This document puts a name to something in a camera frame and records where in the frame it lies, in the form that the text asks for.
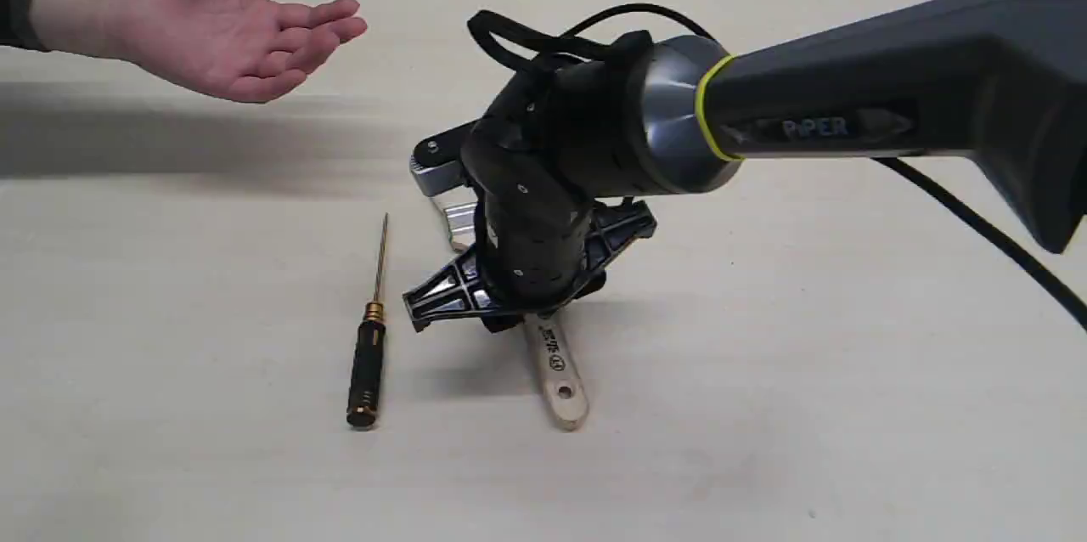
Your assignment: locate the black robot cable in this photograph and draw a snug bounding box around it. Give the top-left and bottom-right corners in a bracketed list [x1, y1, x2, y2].
[467, 3, 1087, 330]

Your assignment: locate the person's open hand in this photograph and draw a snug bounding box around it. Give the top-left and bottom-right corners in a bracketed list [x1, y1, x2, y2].
[114, 0, 368, 104]

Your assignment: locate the black gold precision screwdriver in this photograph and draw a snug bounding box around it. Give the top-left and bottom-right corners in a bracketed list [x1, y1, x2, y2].
[345, 212, 391, 431]

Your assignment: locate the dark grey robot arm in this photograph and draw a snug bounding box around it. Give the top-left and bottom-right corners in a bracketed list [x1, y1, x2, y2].
[403, 0, 1086, 332]

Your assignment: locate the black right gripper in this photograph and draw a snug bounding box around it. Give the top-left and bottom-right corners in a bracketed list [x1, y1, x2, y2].
[403, 73, 655, 332]

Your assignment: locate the forearm in black sleeve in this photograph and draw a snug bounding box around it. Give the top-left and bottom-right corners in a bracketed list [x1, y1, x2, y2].
[1, 0, 149, 65]

